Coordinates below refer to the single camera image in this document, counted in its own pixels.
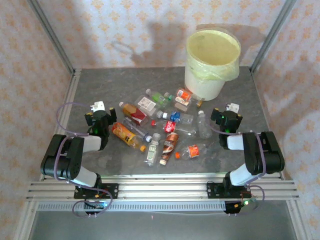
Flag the red label cola bottle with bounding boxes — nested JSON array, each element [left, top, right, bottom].
[[163, 120, 198, 138]]

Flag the white plastic bin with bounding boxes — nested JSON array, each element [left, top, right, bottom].
[[184, 28, 242, 102]]

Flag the plain clear bottle white cap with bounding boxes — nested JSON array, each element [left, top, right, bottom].
[[196, 110, 213, 140]]

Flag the amber tea bottle red label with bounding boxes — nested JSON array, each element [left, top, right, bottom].
[[118, 101, 149, 126]]

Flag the square clear bottle white label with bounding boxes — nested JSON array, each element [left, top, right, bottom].
[[134, 94, 161, 118]]

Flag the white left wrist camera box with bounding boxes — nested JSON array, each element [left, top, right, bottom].
[[90, 100, 106, 113]]

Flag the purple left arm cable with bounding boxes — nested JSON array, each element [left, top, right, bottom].
[[54, 101, 114, 219]]

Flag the blue label bottle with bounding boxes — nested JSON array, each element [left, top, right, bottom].
[[156, 110, 195, 126]]

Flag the crushed bottle orange label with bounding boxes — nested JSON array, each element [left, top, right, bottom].
[[174, 143, 208, 161]]

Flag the clear water bottle green label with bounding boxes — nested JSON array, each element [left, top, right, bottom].
[[145, 132, 162, 168]]

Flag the slotted grey cable duct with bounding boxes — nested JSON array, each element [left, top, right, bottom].
[[36, 201, 227, 212]]

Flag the aluminium table side rail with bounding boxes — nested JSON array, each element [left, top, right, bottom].
[[249, 66, 286, 180], [51, 69, 82, 181]]

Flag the black mounting plate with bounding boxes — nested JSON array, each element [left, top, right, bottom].
[[206, 181, 251, 200], [73, 183, 119, 200]]

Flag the brown coffee bottle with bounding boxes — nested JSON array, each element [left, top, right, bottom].
[[159, 131, 180, 166]]

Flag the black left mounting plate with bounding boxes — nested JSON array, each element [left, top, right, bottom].
[[73, 183, 119, 200]]

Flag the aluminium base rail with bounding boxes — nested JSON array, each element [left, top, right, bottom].
[[26, 173, 300, 202]]

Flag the orange juice bottle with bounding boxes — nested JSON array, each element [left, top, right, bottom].
[[111, 121, 147, 152]]

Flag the slim clear bottle white cap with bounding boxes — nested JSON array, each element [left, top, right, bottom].
[[122, 117, 153, 144]]

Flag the clear bottle green cap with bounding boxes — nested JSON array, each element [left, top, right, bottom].
[[163, 91, 177, 106]]

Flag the aluminium frame post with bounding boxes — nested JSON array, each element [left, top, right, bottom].
[[249, 0, 298, 73], [26, 0, 76, 76]]

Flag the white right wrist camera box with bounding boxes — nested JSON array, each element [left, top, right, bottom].
[[225, 102, 240, 113]]

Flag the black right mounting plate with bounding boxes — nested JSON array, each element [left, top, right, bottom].
[[206, 181, 251, 200]]

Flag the orange label bottle white cap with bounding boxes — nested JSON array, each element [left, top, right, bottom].
[[176, 86, 200, 102]]

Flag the tan label bottle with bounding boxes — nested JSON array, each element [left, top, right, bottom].
[[174, 96, 193, 114]]

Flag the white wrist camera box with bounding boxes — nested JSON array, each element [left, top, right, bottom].
[[90, 100, 106, 113], [225, 102, 240, 113]]

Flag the yellow bin liner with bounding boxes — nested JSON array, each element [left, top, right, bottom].
[[185, 28, 242, 82]]

